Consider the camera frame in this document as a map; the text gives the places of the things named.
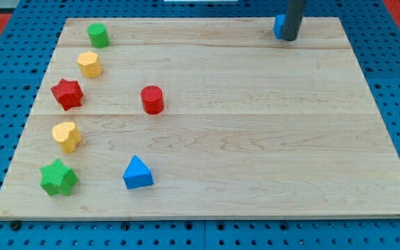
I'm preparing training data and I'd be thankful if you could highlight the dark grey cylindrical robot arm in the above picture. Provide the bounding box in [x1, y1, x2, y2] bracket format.
[281, 0, 307, 41]

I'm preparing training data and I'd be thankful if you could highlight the light wooden board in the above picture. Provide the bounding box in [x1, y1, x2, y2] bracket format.
[0, 17, 400, 221]

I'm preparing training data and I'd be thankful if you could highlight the red cylinder block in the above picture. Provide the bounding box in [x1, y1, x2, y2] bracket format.
[140, 85, 165, 115]

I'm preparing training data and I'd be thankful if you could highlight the blue triangle block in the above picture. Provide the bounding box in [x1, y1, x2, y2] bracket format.
[122, 156, 154, 190]

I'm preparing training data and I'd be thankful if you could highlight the yellow hexagon block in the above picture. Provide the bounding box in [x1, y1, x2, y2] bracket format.
[77, 51, 103, 78]

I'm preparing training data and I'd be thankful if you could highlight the blue cube block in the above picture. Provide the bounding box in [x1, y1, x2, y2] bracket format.
[273, 15, 285, 40]

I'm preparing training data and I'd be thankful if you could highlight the yellow heart block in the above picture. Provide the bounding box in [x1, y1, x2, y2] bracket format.
[52, 122, 82, 153]

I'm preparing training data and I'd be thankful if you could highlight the red star block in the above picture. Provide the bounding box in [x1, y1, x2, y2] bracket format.
[51, 78, 83, 111]

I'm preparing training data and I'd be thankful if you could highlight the green cylinder block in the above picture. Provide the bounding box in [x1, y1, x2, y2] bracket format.
[87, 23, 110, 49]

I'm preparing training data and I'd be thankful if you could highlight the green star block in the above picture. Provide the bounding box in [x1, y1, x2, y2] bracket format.
[40, 158, 79, 196]

